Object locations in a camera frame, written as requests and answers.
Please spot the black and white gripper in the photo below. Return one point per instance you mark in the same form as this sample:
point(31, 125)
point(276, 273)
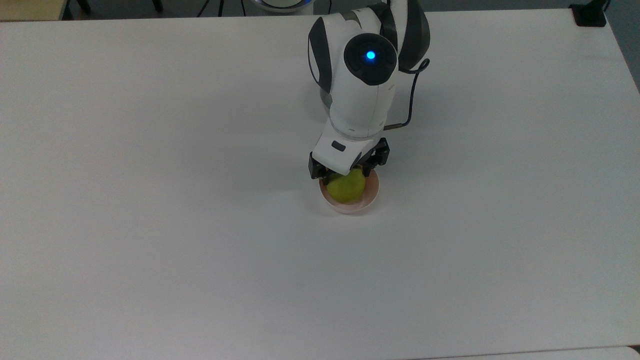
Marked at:
point(340, 147)

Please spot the green pear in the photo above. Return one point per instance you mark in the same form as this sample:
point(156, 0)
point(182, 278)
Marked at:
point(346, 187)

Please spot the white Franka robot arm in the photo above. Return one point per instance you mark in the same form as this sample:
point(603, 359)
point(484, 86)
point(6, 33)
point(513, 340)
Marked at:
point(357, 95)

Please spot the pink bowl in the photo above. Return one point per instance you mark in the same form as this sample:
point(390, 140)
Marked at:
point(373, 190)

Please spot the grey bowl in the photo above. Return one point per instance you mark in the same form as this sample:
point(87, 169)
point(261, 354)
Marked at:
point(325, 99)

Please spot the black furniture leg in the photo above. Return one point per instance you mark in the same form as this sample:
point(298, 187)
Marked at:
point(84, 6)
point(157, 5)

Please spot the light wooden furniture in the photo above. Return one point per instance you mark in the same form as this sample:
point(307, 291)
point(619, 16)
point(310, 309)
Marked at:
point(30, 9)

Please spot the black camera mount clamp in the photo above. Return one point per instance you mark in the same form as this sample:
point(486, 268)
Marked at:
point(589, 15)

